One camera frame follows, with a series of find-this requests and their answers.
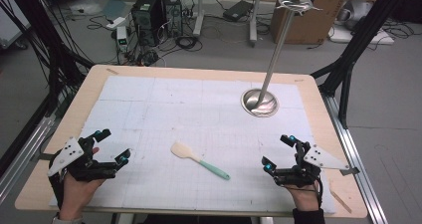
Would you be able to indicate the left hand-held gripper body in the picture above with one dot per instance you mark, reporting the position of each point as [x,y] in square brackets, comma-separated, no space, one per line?
[68,154]

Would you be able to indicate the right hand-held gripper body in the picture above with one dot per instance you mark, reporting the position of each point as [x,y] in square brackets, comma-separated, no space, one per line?
[323,159]

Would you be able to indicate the person's left hand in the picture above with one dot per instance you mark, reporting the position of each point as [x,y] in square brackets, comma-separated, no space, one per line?
[77,195]

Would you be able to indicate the person's right hand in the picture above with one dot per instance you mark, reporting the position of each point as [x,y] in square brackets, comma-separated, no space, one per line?
[303,197]

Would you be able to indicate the thin wooden stick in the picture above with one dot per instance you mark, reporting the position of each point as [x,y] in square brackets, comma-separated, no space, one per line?
[340,200]

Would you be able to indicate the brown tape piece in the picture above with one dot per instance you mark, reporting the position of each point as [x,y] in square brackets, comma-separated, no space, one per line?
[112,71]

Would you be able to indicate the metal stand with round base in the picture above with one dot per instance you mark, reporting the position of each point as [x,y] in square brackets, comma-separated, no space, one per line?
[275,58]

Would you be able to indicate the white grid mat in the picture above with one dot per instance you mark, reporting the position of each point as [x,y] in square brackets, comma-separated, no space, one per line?
[199,117]

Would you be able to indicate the white device with green display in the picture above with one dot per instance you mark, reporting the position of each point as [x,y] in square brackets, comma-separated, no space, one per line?
[121,38]

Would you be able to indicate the white power strip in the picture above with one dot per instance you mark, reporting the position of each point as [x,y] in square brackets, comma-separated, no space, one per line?
[116,22]

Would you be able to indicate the white flat board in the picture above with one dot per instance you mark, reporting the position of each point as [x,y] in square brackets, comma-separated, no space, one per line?
[345,36]

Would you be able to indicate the cardboard box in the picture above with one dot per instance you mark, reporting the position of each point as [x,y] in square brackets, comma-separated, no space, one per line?
[315,23]

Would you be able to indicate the white stand leg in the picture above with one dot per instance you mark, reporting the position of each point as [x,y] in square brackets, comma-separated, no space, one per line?
[254,21]
[199,15]

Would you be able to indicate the large black computer tower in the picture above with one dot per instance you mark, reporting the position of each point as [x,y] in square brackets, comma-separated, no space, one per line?
[147,15]

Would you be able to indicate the flat black device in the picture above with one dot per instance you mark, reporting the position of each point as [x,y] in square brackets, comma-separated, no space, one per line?
[238,10]

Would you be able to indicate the slim black computer tower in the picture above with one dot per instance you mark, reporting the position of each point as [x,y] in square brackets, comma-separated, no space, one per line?
[173,13]

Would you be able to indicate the grey rounded helmet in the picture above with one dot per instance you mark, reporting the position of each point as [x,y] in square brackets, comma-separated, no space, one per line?
[356,11]

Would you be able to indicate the aluminium rail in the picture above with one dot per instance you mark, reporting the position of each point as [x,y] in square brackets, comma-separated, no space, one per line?
[23,156]
[351,147]

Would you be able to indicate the black metal frame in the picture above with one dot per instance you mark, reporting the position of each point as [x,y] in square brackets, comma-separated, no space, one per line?
[361,31]

